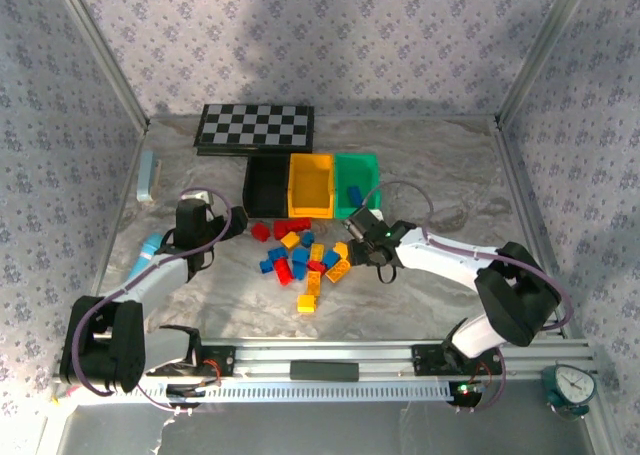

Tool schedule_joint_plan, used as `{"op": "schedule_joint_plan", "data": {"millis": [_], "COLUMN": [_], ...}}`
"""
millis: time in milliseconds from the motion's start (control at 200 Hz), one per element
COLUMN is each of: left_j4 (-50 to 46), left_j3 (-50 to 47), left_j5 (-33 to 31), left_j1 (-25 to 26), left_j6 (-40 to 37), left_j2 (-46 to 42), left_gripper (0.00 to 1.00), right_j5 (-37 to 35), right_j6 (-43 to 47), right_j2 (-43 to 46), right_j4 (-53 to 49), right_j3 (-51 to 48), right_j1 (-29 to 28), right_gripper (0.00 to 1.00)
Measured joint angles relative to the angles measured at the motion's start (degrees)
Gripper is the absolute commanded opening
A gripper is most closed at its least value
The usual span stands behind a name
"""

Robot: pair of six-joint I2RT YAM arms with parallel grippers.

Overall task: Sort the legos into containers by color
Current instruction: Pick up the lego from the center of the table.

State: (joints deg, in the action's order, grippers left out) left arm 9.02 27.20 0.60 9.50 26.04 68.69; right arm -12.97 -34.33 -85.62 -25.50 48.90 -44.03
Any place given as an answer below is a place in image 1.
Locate red long lego brick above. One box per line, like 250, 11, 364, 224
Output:
273, 256, 294, 287
272, 217, 313, 240

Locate light blue cylindrical bottle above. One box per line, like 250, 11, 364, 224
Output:
130, 231, 164, 283

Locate black plastic bin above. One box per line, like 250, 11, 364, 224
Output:
242, 154, 293, 220

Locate light blue board eraser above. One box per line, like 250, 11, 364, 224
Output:
136, 150, 163, 205

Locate yellow plastic bin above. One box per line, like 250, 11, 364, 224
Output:
287, 152, 336, 221

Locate green plastic bin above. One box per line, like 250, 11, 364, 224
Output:
332, 152, 386, 220

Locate black and silver chessboard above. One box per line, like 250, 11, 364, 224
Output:
193, 103, 317, 158

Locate small circuit board green light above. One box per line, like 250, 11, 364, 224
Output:
449, 380, 484, 408

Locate teal dial timer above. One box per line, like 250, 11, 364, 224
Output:
542, 360, 597, 421

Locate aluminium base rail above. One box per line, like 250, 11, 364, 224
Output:
52, 338, 597, 404

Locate black block on rail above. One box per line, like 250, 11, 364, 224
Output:
289, 360, 360, 383

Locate white slotted cable duct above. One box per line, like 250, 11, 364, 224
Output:
149, 382, 454, 403

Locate aluminium side rail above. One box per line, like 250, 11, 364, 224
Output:
492, 119, 592, 344

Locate aluminium frame post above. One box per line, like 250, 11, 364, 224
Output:
493, 0, 596, 129
49, 0, 152, 132

